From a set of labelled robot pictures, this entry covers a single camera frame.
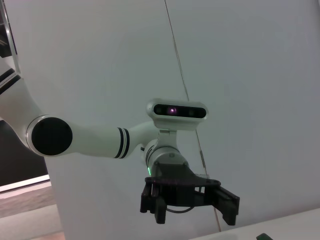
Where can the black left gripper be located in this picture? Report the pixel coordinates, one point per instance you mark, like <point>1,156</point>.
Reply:
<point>180,190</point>

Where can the green glasses case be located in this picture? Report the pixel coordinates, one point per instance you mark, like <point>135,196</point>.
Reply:
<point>263,237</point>

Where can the dark silver-framed window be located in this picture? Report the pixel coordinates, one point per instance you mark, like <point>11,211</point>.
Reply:
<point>5,30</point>

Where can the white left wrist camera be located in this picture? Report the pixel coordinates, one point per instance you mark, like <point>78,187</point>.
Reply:
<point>175,111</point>

